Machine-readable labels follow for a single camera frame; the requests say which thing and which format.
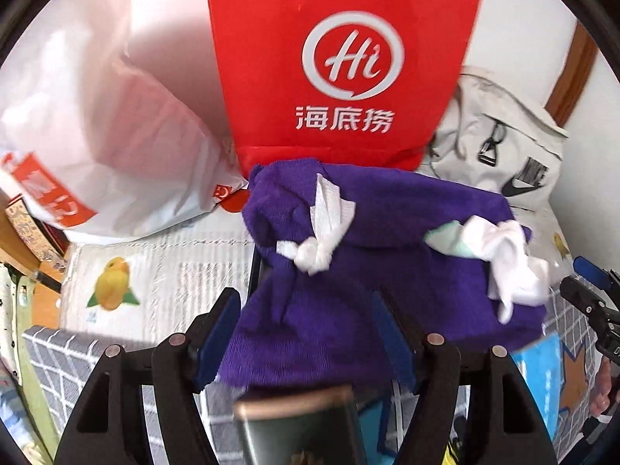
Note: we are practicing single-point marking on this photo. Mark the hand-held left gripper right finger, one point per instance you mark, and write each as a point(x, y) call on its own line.
point(393, 344)

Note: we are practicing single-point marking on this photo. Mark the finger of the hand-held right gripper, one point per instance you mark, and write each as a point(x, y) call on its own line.
point(592, 271)
point(583, 300)

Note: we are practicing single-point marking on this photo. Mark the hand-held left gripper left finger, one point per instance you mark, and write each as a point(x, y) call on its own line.
point(213, 344)

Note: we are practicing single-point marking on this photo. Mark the purple towel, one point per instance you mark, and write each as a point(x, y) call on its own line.
point(339, 300)

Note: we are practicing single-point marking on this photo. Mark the blue tissue pack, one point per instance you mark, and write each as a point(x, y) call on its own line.
point(537, 382)

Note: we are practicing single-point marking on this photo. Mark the person's right hand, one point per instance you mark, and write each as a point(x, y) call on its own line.
point(604, 395)

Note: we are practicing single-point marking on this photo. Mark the white knotted sock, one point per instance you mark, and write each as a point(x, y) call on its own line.
point(315, 256)
point(508, 261)

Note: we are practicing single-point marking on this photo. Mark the bird print bed sheet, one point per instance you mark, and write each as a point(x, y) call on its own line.
point(160, 276)

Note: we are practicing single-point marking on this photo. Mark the mint green cloth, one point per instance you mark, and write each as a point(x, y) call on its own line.
point(450, 240)

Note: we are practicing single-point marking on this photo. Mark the grey grid pattern blanket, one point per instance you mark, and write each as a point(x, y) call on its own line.
point(63, 363)

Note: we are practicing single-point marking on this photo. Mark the beige backpack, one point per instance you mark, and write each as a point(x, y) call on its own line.
point(513, 106)

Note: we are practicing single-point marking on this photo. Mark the light green dotted cloth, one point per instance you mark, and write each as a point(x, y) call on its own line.
point(19, 348)

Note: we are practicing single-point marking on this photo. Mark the wooden cabinet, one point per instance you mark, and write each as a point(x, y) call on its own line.
point(19, 256)

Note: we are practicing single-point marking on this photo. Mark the patterned brown box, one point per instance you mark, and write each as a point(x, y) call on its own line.
point(31, 232)

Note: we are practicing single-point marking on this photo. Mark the white plastic bag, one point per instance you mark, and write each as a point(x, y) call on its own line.
point(97, 106)

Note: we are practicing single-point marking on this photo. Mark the red paper bag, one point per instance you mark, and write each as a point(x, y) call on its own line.
point(271, 58)

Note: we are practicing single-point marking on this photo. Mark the brown wooden door frame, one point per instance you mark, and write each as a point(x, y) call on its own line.
point(574, 77)

